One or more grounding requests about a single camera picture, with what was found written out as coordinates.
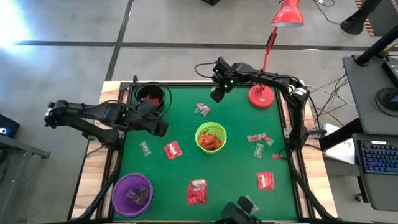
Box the red desk lamp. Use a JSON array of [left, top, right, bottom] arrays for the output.
[[248, 0, 305, 110]]

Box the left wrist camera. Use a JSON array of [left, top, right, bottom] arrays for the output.
[[151, 119, 170, 138]]

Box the grey keyboard tray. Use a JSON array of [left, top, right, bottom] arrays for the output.
[[352, 133, 398, 212]]

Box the black frame leg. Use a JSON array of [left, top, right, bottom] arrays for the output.
[[288, 155, 338, 222], [70, 149, 121, 222]]

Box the green table mat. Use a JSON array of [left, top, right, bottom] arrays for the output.
[[113, 85, 299, 222]]

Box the floor cable bundle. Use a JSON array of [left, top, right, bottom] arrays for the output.
[[304, 73, 354, 125]]

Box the black plastic bucket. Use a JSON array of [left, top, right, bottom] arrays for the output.
[[136, 83, 167, 114]]

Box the grey bench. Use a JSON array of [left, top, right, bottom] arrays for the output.
[[0, 134, 52, 224]]

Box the black left camera cable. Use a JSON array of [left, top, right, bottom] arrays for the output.
[[93, 82, 173, 121]]

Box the grey side desk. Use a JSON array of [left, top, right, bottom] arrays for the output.
[[342, 54, 398, 136]]

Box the green plastic bucket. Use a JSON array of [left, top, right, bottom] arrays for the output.
[[195, 121, 228, 155]]

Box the clear wrapper green candy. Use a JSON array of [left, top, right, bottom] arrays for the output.
[[139, 140, 152, 157], [253, 142, 265, 159]]

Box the white box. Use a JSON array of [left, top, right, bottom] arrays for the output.
[[322, 123, 338, 138]]

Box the black device blue light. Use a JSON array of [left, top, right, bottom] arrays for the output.
[[0, 114, 21, 139]]

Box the white paper sheet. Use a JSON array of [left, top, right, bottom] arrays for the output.
[[323, 138, 356, 166]]

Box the silver red candy pack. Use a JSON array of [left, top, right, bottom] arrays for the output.
[[190, 179, 208, 189]]

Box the black desk support bar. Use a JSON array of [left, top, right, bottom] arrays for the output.
[[318, 117, 364, 152]]

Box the purple plastic bucket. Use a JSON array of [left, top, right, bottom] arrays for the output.
[[111, 172, 155, 218]]

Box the red Skittles candy pack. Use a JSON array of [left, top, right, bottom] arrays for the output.
[[143, 94, 162, 106], [186, 179, 208, 205], [256, 171, 275, 191], [163, 140, 183, 161]]

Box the backlit black keyboard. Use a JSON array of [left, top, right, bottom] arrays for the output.
[[356, 139, 398, 175]]

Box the round black device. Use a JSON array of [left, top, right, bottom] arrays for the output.
[[374, 86, 398, 112]]

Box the black stand pole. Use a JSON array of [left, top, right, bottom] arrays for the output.
[[355, 24, 398, 67], [340, 0, 384, 35]]

